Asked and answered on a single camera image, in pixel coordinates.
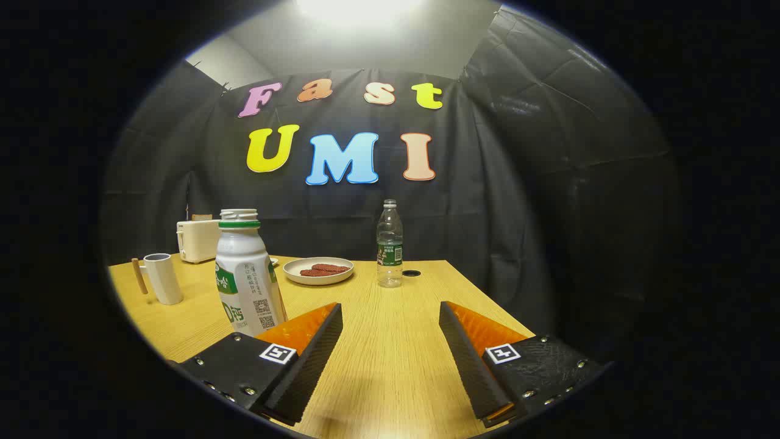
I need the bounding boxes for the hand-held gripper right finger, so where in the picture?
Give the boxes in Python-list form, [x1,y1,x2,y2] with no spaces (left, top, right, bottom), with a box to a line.
[439,301,610,427]

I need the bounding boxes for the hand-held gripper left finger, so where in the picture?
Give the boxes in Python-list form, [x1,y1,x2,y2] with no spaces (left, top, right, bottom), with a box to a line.
[168,302,344,427]

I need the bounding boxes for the white juice bottle green label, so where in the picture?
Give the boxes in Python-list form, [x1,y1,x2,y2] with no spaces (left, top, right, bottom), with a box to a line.
[214,209,288,338]

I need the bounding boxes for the white cup wooden handle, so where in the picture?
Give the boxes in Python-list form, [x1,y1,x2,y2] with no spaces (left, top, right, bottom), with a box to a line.
[132,252,184,305]

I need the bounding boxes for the clear plastic water bottle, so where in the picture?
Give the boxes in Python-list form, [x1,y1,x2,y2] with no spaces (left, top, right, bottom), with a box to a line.
[376,199,405,288]

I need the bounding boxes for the wooden table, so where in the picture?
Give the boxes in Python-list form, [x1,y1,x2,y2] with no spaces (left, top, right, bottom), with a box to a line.
[108,253,537,439]

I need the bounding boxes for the white round plate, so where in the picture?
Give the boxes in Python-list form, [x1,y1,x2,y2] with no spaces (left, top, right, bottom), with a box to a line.
[283,257,355,286]

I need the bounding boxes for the red-brown food pieces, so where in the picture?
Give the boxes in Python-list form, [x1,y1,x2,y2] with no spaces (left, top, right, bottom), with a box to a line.
[299,263,351,278]

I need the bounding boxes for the black backdrop cloth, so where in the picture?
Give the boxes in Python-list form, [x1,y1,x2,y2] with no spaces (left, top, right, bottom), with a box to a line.
[101,6,680,360]

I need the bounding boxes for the cream toaster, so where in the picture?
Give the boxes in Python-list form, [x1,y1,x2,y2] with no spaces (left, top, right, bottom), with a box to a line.
[177,218,223,264]

